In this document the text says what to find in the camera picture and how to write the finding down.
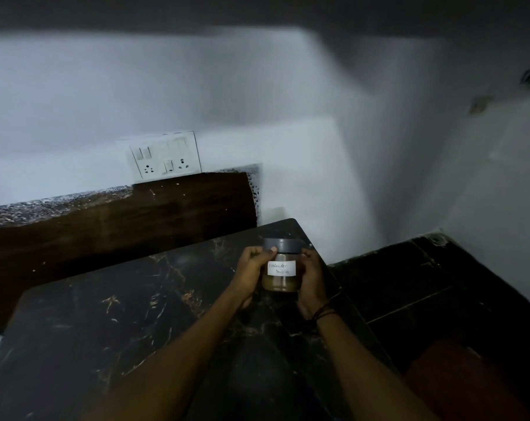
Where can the black thread wristband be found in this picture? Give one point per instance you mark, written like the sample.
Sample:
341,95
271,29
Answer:
321,312

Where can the person's left forearm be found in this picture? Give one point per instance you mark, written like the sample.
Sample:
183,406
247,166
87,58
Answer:
173,368

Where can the spice jar with white label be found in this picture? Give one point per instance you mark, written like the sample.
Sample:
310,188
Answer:
281,267

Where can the red cloth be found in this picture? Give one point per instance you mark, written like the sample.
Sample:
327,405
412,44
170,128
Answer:
462,383

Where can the person's right hand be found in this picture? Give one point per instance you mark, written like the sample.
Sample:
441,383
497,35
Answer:
311,284

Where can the person's left thumb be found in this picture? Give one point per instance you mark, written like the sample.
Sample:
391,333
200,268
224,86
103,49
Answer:
267,255

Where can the person's left hand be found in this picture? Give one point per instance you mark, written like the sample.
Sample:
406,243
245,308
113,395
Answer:
247,276

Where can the dark wooden headboard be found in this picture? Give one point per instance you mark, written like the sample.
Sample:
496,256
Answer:
116,236

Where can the white wall switch socket panel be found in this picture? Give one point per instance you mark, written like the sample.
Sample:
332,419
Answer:
165,156

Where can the person's right forearm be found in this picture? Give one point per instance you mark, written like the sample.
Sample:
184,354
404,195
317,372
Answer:
366,372

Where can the person's right fingers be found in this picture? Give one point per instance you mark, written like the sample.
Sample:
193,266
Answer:
308,263

